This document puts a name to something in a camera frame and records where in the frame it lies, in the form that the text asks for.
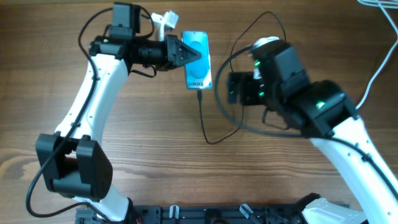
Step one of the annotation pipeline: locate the white power strip cord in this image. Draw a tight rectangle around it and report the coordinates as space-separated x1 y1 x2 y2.
354 0 398 110

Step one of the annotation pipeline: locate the black USB charging cable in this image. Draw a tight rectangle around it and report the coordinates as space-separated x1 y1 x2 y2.
196 11 287 145

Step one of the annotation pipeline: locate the blue screen Galaxy smartphone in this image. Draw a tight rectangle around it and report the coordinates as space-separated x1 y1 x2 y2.
182 30 212 90

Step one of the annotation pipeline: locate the white power strip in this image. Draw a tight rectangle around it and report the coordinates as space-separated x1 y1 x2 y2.
252 36 280 48

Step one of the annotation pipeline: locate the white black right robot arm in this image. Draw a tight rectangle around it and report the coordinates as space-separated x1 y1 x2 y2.
229 36 397 223

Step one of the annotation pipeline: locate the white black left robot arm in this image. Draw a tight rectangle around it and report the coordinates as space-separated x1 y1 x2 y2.
35 2 201 223

